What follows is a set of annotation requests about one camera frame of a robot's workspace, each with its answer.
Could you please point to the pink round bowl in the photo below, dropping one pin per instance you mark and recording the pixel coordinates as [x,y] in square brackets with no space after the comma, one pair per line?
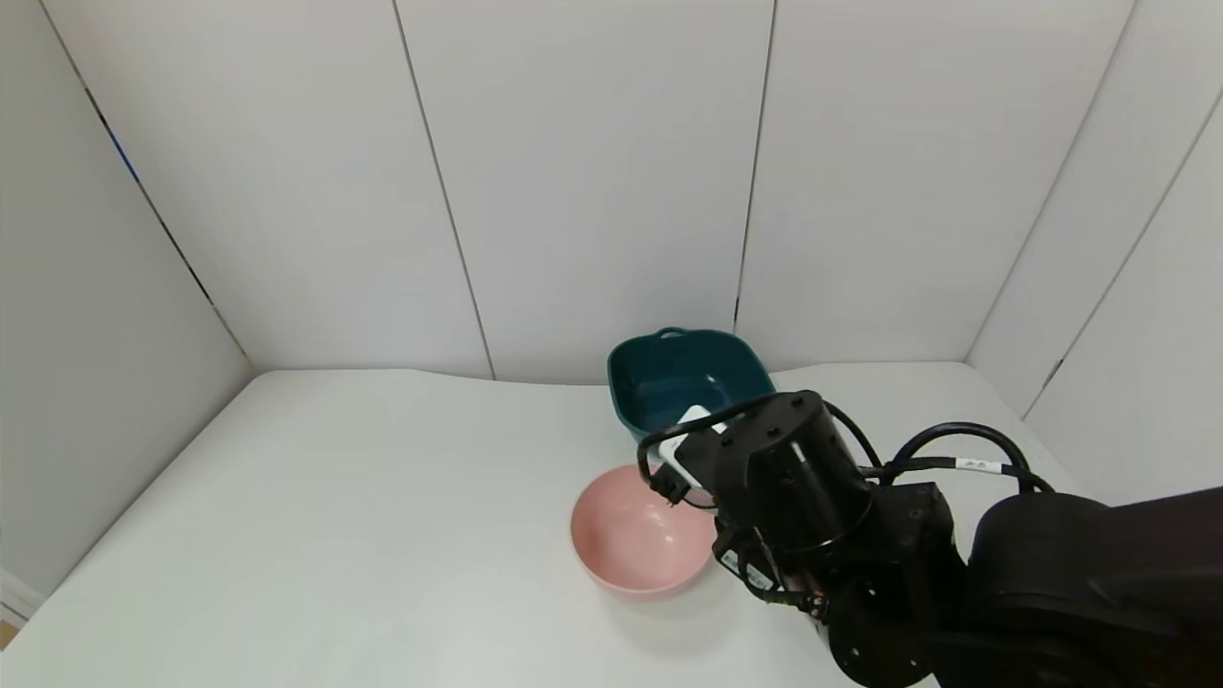
[621,535]

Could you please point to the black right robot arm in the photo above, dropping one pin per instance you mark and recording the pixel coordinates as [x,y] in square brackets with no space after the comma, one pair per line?
[1070,592]

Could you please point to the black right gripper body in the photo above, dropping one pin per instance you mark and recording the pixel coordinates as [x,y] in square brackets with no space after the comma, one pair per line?
[793,468]

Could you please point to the teal square basin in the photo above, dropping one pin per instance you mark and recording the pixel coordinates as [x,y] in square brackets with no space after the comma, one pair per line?
[659,377]

